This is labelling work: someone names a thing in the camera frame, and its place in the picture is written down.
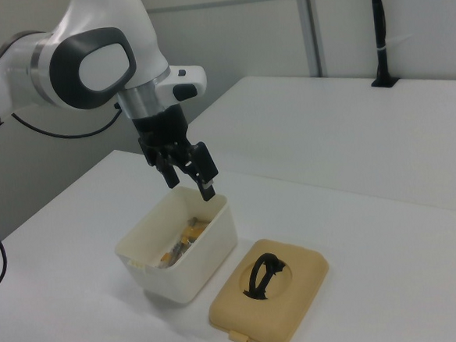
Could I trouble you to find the black pole with base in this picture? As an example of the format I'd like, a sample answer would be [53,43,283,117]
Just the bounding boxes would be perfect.
[364,0,401,90]

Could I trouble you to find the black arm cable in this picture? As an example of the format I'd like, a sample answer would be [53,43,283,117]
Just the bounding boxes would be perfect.
[10,102,125,144]

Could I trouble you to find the silver partition post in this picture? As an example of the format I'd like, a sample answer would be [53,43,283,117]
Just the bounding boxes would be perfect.
[299,0,329,79]

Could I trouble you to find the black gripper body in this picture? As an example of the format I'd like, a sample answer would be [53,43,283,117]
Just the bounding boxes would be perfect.
[130,102,194,167]

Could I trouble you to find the tan lid with black handle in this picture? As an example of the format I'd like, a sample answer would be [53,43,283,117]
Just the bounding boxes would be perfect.
[202,233,336,342]

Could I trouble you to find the white plastic tool case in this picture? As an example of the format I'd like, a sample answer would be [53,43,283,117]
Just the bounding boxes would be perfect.
[110,182,244,310]

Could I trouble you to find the yellow tool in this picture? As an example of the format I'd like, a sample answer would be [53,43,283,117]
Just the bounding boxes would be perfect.
[156,245,185,269]
[180,216,215,246]

